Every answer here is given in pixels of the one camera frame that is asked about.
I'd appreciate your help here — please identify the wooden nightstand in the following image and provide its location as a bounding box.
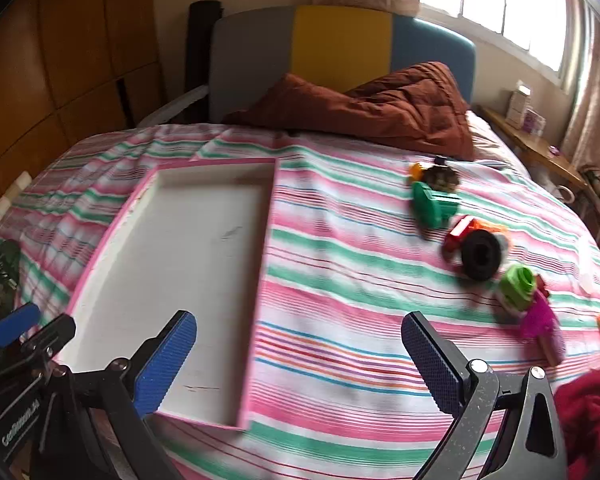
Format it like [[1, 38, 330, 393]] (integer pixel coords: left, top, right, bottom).
[[480, 105, 588, 191]]

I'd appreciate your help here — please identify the wooden wardrobe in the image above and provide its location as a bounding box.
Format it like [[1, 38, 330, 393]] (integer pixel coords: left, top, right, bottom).
[[0, 0, 163, 241]]

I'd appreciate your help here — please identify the black rolled mat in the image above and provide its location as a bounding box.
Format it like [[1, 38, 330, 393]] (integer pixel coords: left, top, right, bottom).
[[186, 1, 224, 126]]

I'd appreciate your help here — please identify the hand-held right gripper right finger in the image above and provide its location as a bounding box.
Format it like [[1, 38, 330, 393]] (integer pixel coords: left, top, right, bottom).
[[401, 311, 568, 480]]

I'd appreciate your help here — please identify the magenta perforated toy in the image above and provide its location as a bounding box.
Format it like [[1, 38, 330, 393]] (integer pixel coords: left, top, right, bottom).
[[520, 290, 561, 341]]

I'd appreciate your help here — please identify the white bed rail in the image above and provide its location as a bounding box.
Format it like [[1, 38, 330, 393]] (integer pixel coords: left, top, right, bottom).
[[137, 85, 211, 128]]

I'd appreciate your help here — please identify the red cloth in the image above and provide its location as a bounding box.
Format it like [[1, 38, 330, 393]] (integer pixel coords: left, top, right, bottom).
[[552, 367, 600, 480]]

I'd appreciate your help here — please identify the brown flower-shaped toy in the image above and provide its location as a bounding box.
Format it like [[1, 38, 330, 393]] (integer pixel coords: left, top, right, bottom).
[[424, 157, 462, 193]]

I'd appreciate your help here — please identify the teal plastic toy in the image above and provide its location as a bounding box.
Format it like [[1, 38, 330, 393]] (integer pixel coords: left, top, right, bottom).
[[411, 181, 462, 231]]

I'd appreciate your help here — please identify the purple box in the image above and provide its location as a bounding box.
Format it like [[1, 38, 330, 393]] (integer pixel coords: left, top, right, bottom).
[[525, 108, 547, 137]]

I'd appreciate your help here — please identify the green round toy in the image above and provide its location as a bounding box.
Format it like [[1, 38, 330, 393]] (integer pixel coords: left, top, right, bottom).
[[495, 265, 538, 317]]

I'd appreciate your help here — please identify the pink-edged white tray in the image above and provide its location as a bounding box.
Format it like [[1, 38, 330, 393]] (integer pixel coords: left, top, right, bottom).
[[55, 157, 279, 432]]

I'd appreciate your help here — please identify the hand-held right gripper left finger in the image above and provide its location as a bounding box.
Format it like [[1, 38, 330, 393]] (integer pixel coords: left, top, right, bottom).
[[75, 310, 198, 480]]

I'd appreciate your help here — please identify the window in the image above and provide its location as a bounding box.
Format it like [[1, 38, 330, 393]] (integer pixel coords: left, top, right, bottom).
[[420, 0, 581, 73]]

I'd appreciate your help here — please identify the white box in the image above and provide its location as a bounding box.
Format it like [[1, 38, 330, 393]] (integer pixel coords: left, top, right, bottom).
[[507, 81, 532, 128]]

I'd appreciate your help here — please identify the grey yellow blue headboard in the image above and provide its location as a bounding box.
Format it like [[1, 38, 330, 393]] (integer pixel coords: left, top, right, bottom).
[[209, 6, 477, 123]]

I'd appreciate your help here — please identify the green glass bottle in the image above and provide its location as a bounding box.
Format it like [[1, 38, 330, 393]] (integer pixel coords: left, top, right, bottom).
[[0, 239, 23, 293]]

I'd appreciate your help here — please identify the red puzzle piece toy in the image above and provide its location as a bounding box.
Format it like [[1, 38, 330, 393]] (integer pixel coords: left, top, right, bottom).
[[442, 215, 478, 263]]

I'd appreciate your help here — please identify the white pillow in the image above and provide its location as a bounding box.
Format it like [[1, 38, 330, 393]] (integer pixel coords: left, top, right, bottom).
[[467, 110, 531, 176]]

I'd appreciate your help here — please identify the black cap clear container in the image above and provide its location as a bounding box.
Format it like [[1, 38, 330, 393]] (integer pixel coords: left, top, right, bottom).
[[460, 230, 510, 281]]

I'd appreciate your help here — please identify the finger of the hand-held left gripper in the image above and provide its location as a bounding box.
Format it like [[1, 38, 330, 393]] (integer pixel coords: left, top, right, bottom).
[[0, 302, 41, 348], [0, 315, 76, 401]]

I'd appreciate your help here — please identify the brown quilt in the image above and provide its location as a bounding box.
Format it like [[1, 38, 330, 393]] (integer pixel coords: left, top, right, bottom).
[[222, 61, 477, 162]]

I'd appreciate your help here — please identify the white plastic tube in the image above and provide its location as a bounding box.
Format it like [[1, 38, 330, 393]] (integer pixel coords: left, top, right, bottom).
[[0, 171, 33, 228]]

